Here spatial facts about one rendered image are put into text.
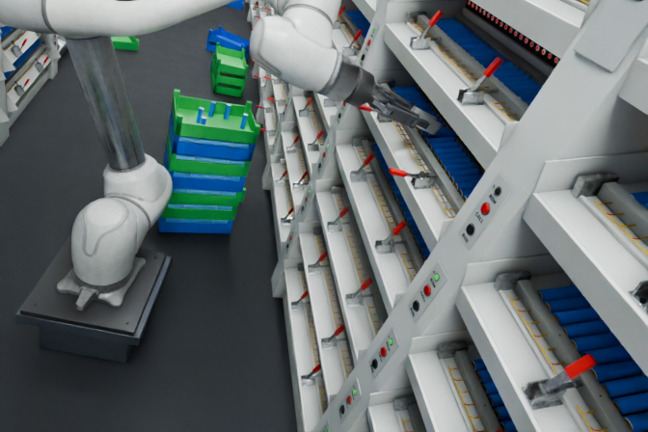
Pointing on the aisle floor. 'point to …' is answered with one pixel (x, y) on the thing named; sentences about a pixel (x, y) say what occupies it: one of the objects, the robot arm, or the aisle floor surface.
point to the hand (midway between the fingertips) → (424, 121)
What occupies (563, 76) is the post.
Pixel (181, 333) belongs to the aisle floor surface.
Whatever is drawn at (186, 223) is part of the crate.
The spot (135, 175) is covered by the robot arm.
